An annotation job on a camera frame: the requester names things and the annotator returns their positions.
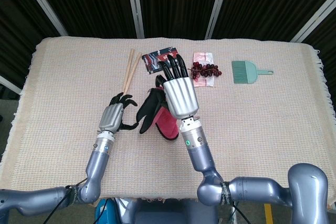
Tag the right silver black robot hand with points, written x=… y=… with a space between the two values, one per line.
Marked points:
x=181 y=96

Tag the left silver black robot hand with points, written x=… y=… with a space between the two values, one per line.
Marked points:
x=111 y=117

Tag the pink cloth black trim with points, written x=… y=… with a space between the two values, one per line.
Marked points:
x=168 y=124

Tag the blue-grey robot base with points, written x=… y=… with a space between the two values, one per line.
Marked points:
x=162 y=213

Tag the beige textured table covering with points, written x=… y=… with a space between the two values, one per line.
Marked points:
x=65 y=90

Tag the red grape bunch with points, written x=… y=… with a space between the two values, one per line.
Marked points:
x=207 y=69

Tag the dark printed card box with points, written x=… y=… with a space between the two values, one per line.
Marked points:
x=152 y=64

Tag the pink white snack packet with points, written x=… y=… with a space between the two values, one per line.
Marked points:
x=203 y=56

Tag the green hand brush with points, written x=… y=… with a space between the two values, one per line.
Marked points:
x=244 y=73

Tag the blue plastic object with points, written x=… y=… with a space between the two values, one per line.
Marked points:
x=101 y=213

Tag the metal table leg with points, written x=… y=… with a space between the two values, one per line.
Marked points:
x=233 y=216

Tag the white partition post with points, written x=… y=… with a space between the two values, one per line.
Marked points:
x=10 y=85
x=218 y=6
x=315 y=18
x=42 y=1
x=135 y=6

